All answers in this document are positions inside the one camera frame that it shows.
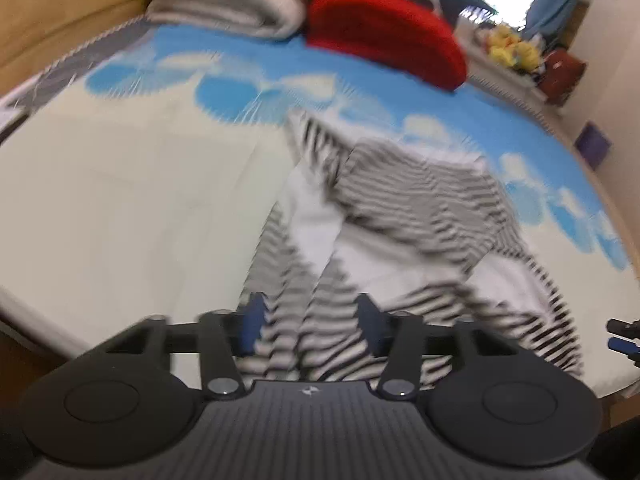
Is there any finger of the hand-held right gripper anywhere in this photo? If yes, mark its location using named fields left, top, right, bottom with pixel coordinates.
left=606, top=317, right=640, bottom=339
left=607, top=337, right=640, bottom=363

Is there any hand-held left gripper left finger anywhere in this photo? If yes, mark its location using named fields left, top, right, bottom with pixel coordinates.
left=95, top=292, right=266, bottom=401

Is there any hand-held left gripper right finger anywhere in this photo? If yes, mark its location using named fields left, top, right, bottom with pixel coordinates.
left=355, top=294, right=511, bottom=401

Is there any striped white sweater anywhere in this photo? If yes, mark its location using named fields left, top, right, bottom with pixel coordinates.
left=240, top=107, right=586, bottom=396

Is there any blue white printed bed sheet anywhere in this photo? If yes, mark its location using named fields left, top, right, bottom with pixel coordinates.
left=0, top=15, right=640, bottom=396

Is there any purple box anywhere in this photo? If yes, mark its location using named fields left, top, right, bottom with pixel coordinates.
left=575, top=122, right=612, bottom=170

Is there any brown red bag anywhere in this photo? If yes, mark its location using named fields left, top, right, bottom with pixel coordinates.
left=540, top=49, right=587, bottom=107

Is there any yellow plush toy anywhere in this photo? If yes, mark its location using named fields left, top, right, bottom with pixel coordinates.
left=487, top=25, right=522, bottom=65
left=515, top=40, right=544, bottom=72

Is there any red pillow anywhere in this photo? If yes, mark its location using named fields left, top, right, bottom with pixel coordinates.
left=306, top=0, right=468, bottom=92

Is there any wooden headboard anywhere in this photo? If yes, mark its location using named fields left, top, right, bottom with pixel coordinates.
left=0, top=0, right=151, bottom=96

